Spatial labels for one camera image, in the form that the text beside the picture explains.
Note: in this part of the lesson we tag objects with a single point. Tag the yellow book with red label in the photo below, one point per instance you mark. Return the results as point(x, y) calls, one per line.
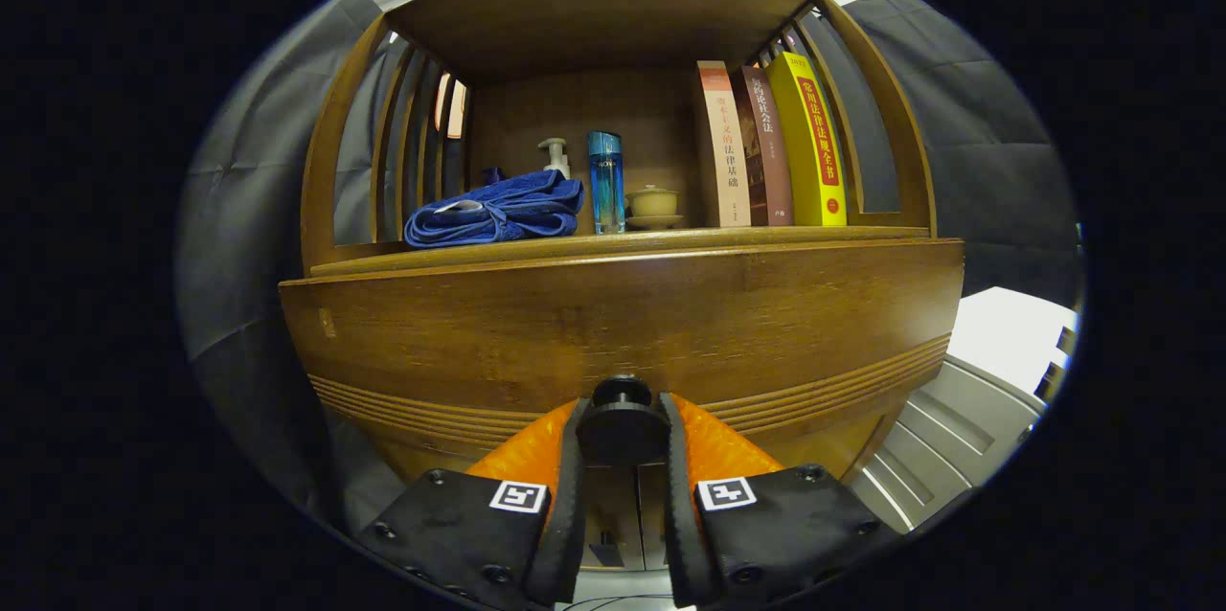
point(814, 142)

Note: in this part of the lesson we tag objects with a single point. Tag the blue folded towel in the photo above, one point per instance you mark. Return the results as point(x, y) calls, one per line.
point(498, 209)

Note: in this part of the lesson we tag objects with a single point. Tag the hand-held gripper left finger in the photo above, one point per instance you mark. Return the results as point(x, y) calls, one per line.
point(573, 515)

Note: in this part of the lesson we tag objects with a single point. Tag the wooden cabinet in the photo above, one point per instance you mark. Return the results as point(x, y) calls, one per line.
point(594, 17)

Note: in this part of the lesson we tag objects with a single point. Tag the beige book with orange band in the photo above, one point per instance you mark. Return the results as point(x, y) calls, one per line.
point(723, 151)

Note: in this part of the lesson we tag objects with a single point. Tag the brown book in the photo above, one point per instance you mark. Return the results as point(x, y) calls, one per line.
point(771, 161)

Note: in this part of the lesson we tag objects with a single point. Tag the beige saucer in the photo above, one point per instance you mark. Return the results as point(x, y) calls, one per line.
point(654, 221)

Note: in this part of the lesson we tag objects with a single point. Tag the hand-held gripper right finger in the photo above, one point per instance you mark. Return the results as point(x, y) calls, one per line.
point(678, 534)

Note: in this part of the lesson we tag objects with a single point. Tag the small blue-capped lotion bottle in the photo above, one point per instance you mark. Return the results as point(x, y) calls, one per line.
point(491, 175)

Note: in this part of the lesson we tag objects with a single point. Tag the tall blue glass bottle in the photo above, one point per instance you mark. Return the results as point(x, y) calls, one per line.
point(606, 190)

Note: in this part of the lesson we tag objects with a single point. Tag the wooden countertop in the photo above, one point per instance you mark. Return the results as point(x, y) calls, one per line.
point(623, 242)

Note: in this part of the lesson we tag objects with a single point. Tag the white table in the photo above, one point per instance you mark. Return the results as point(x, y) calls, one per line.
point(1006, 333)

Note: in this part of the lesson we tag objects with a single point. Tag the white pump bottle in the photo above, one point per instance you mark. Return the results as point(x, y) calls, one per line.
point(558, 166)

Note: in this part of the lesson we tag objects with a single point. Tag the beige lidded teacup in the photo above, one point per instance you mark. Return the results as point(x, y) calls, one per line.
point(652, 202)

